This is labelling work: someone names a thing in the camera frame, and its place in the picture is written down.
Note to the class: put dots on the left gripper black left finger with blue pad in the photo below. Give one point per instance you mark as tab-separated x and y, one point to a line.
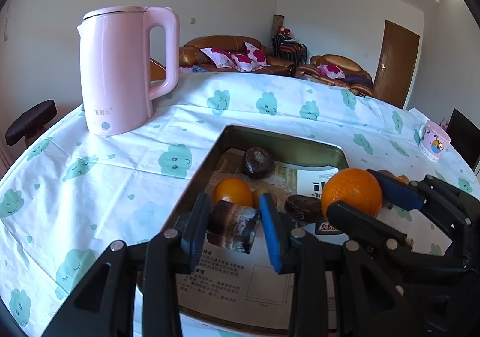
102	303

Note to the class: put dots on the paper leaflet in tin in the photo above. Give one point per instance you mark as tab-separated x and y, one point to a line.
239	288

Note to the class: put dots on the dark round stool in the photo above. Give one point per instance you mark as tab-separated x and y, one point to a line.
31	124

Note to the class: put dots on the dark brown round fruit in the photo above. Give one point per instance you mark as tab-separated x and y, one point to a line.
257	163

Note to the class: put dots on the brown wooden chair back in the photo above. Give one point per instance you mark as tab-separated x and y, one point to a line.
157	70

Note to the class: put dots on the white tablecloth green clouds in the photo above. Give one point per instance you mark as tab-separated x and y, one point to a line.
72	193

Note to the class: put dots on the small brown kiwi fruit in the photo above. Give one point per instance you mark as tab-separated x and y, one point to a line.
385	173

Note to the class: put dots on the pink metal tin box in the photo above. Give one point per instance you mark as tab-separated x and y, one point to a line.
183	163

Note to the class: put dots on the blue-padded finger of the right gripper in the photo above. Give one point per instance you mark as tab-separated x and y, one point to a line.
448	207

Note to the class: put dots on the brown leather long sofa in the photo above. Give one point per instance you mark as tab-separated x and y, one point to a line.
218	53

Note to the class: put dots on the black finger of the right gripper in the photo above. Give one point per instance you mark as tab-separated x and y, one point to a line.
379	239

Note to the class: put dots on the black television screen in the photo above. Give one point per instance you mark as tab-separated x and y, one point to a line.
465	136

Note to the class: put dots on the stacked dark chairs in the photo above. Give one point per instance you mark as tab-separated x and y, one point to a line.
284	45

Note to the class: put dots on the large orange mandarin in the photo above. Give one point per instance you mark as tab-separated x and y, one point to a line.
355	187

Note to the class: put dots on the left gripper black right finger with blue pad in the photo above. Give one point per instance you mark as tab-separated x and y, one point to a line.
339	290

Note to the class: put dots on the pink cartoon mug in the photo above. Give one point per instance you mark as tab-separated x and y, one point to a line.
433	140

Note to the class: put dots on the brown leather armchair sofa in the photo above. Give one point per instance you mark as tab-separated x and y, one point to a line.
339	71

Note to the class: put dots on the pink electric kettle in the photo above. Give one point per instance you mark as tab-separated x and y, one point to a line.
115	75

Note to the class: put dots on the small orange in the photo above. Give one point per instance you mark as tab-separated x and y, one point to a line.
402	178

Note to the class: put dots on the brown wooden door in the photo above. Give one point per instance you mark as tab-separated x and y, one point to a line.
396	64

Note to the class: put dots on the sugarcane piece striped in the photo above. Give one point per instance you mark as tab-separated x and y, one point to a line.
232	226

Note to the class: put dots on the dark brown date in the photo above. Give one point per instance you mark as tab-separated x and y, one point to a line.
303	209

